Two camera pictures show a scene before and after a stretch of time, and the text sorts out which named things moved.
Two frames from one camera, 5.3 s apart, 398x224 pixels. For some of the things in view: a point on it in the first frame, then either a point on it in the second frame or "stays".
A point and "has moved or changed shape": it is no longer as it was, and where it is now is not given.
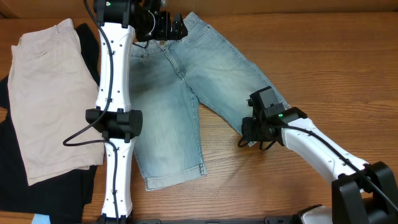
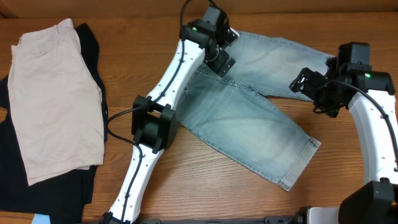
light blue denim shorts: [169, 79] has moved or changed shape
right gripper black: [249, 131] → [305, 80]
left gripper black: [175, 26] → [224, 64]
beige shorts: [54, 86] stays
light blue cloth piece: [41, 219] stays
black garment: [63, 197] stays
